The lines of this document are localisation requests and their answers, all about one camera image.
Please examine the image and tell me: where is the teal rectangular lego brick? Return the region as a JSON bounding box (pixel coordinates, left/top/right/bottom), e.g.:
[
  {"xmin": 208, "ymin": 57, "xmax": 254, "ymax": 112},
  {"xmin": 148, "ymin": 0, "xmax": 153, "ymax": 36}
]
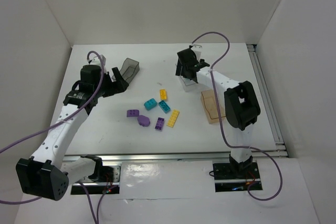
[{"xmin": 158, "ymin": 100, "xmax": 171, "ymax": 114}]

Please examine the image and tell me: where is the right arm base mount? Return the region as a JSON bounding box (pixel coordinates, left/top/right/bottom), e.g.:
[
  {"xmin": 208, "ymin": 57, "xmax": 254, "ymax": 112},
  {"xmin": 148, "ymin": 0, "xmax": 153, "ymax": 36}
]
[{"xmin": 208, "ymin": 162, "xmax": 263, "ymax": 193}]

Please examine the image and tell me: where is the purple oval lego brick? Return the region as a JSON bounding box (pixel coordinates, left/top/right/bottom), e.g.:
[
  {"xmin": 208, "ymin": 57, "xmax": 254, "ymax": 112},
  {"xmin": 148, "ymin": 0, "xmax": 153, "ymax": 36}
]
[{"xmin": 137, "ymin": 115, "xmax": 150, "ymax": 127}]

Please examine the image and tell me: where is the aluminium rail frame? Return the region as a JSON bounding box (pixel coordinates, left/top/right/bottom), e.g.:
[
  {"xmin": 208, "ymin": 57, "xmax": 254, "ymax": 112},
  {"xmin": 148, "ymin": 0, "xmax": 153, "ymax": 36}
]
[{"xmin": 41, "ymin": 43, "xmax": 289, "ymax": 163}]

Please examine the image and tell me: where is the purple cable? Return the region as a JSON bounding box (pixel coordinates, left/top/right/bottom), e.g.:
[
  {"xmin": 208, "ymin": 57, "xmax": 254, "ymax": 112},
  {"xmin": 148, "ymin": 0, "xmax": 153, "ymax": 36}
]
[
  {"xmin": 0, "ymin": 50, "xmax": 112, "ymax": 223},
  {"xmin": 191, "ymin": 31, "xmax": 284, "ymax": 201}
]

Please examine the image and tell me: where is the long yellow lego plate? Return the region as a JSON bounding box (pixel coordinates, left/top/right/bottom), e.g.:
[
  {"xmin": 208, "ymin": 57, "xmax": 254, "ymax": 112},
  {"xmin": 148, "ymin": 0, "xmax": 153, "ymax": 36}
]
[{"xmin": 166, "ymin": 110, "xmax": 180, "ymax": 127}]

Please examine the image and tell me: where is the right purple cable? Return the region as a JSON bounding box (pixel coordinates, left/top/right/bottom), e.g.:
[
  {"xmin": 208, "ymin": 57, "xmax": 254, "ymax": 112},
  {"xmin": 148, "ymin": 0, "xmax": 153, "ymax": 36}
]
[{"xmin": 191, "ymin": 31, "xmax": 284, "ymax": 201}]

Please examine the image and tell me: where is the clear plastic container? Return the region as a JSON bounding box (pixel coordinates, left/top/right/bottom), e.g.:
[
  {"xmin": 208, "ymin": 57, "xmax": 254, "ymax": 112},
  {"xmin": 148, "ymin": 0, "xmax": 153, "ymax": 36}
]
[{"xmin": 177, "ymin": 76, "xmax": 201, "ymax": 92}]

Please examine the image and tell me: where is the dark purple lego plate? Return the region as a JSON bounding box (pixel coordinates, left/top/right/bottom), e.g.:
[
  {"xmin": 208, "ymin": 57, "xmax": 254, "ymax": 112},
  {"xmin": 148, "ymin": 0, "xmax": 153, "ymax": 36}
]
[{"xmin": 155, "ymin": 118, "xmax": 165, "ymax": 131}]

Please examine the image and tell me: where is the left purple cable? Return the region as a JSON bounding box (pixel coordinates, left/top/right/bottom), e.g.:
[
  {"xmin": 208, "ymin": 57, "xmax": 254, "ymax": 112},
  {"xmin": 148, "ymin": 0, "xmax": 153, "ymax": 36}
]
[{"xmin": 0, "ymin": 50, "xmax": 112, "ymax": 223}]

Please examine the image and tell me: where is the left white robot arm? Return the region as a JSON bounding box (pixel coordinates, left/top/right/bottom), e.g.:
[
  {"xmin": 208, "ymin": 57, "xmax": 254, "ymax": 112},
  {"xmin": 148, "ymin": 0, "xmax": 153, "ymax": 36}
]
[{"xmin": 16, "ymin": 51, "xmax": 129, "ymax": 201}]

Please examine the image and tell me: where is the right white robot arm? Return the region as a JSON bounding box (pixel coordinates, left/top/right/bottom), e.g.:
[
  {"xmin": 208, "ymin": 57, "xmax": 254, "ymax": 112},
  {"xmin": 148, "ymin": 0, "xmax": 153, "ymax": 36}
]
[{"xmin": 175, "ymin": 46, "xmax": 261, "ymax": 174}]

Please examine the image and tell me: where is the orange tinted plastic container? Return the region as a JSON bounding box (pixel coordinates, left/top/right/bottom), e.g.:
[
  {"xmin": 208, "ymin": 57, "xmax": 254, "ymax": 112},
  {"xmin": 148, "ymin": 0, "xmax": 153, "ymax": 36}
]
[{"xmin": 201, "ymin": 90, "xmax": 219, "ymax": 124}]

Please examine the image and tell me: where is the teal rounded lego brick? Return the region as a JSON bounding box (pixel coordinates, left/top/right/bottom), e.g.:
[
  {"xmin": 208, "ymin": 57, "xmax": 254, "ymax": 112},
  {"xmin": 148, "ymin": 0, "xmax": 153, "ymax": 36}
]
[{"xmin": 144, "ymin": 98, "xmax": 158, "ymax": 111}]

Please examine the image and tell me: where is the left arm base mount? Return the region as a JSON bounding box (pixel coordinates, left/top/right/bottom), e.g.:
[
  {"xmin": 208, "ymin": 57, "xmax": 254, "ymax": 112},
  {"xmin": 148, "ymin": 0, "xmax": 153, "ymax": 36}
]
[{"xmin": 70, "ymin": 162, "xmax": 121, "ymax": 195}]

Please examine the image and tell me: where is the dark smoky plastic container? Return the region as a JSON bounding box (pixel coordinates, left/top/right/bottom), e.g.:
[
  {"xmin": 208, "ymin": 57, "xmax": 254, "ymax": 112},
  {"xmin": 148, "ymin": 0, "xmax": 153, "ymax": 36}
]
[{"xmin": 120, "ymin": 58, "xmax": 140, "ymax": 84}]

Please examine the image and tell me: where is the small yellow lego brick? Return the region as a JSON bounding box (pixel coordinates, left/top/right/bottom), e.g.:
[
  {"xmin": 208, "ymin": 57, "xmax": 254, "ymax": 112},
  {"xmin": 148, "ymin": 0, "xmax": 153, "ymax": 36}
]
[{"xmin": 160, "ymin": 89, "xmax": 167, "ymax": 101}]

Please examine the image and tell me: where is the purple rounded lego brick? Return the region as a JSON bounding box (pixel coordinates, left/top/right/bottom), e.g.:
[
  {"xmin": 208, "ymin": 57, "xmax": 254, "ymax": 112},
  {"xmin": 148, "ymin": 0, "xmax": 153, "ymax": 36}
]
[{"xmin": 127, "ymin": 109, "xmax": 140, "ymax": 118}]

